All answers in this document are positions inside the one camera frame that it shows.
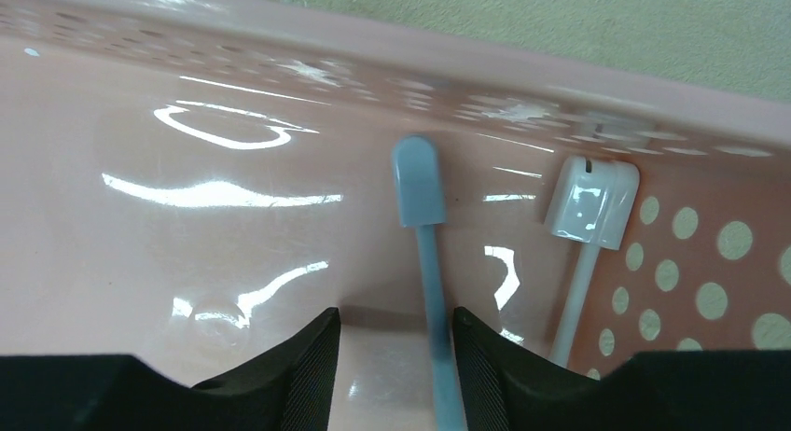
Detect pink plastic basket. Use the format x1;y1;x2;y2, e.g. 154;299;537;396
1;0;790;430

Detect toothbrush white blue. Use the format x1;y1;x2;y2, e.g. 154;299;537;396
391;135;466;430

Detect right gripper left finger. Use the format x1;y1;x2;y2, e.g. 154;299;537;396
1;308;341;430

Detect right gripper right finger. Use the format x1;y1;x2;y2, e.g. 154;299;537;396
452;307;790;430

